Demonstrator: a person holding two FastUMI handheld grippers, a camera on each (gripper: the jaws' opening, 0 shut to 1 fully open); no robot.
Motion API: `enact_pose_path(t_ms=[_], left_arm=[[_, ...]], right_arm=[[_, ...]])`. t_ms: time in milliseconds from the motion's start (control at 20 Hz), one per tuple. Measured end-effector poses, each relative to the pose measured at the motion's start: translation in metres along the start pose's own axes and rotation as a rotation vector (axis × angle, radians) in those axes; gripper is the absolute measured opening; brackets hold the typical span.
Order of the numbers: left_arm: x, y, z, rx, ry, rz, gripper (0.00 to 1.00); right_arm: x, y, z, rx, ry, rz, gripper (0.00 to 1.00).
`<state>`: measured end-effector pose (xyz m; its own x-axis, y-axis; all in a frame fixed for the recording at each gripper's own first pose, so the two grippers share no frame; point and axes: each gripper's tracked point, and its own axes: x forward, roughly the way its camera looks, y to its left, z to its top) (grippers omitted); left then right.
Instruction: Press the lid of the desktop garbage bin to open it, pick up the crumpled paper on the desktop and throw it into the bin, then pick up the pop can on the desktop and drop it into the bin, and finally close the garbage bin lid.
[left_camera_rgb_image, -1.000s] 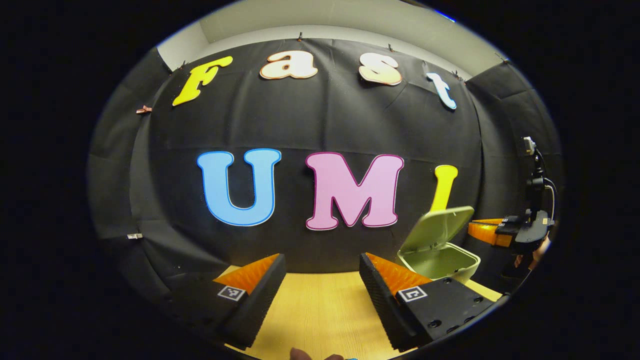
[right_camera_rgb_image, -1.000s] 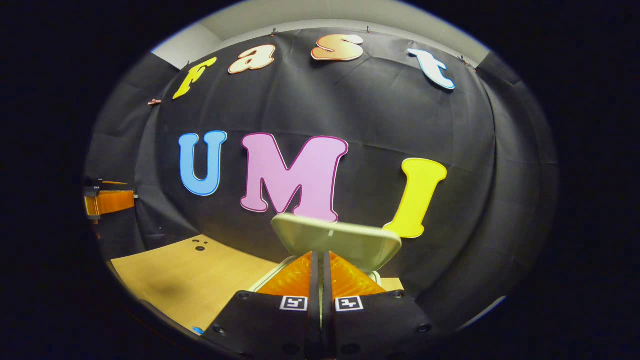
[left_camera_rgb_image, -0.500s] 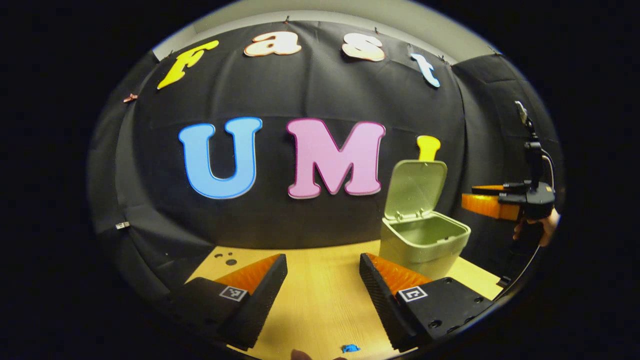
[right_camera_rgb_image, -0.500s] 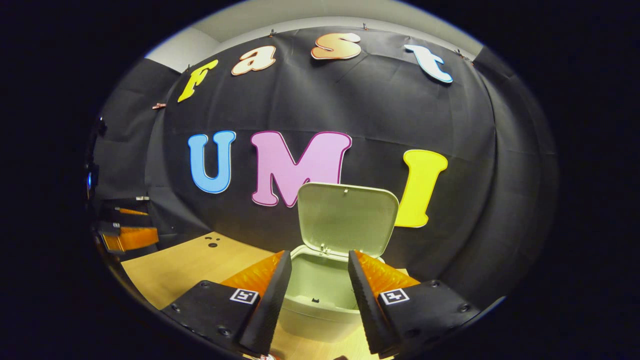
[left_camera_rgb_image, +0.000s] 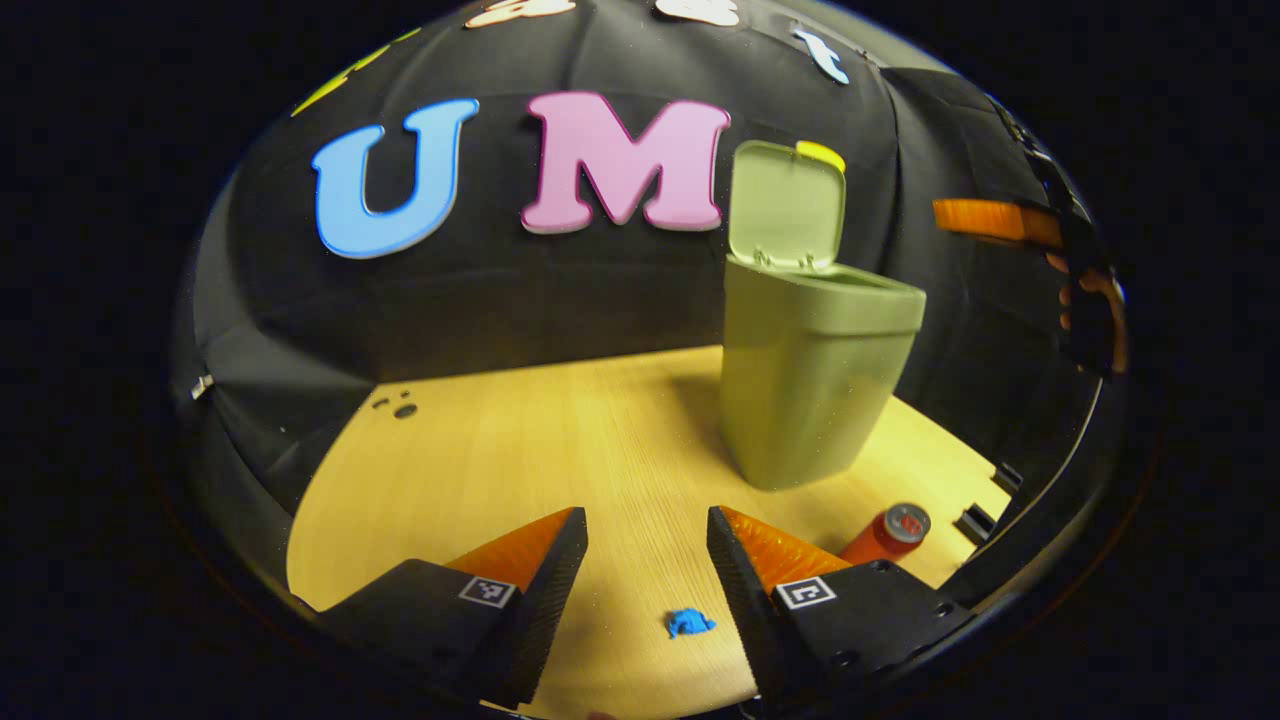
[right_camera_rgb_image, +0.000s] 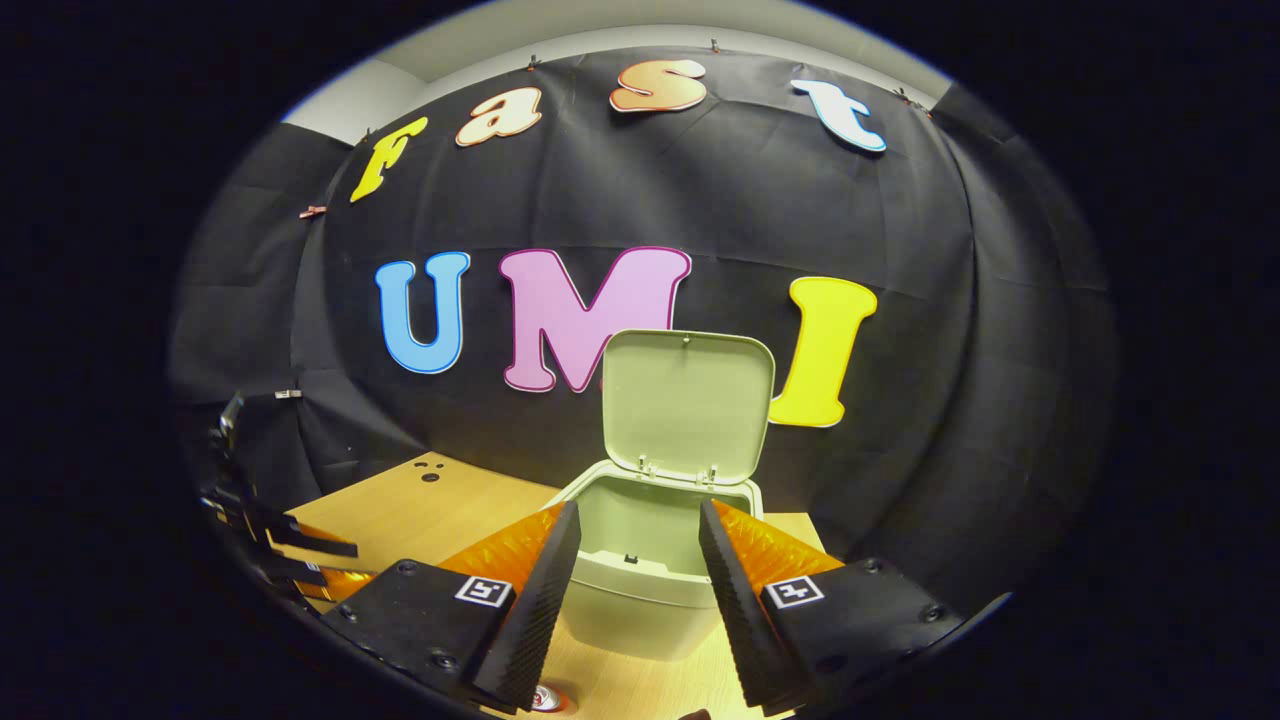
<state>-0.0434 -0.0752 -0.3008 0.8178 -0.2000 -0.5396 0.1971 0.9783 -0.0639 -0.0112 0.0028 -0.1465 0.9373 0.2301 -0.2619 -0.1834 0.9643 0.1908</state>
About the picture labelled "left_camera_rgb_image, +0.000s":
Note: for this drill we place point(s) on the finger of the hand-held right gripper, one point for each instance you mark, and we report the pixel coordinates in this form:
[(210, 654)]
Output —
[(990, 220)]

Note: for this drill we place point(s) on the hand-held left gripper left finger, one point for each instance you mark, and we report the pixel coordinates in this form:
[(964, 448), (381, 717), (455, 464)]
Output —
[(540, 610)]

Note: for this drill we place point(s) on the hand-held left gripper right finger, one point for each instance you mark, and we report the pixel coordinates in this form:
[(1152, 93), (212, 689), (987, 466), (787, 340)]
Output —
[(750, 610)]

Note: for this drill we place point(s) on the blue paper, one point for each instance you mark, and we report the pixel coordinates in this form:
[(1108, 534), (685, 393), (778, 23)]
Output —
[(690, 623)]

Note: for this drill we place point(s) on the red pop can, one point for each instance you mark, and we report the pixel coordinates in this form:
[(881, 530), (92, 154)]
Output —
[(880, 535)]

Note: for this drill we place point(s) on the green desktop garbage bin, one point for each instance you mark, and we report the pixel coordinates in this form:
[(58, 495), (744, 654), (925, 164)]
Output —
[(810, 380)]

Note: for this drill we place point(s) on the wooden desktop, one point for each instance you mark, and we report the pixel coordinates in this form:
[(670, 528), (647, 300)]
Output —
[(560, 470)]

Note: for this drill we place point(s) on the black backdrop cloth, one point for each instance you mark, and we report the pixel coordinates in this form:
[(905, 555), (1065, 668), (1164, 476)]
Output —
[(560, 290)]

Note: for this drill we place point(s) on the small silver clip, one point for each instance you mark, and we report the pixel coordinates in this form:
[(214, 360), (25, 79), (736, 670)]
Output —
[(201, 386)]

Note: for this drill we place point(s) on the black table bracket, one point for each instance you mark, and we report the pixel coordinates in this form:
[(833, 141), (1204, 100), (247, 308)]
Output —
[(1007, 476), (976, 522)]

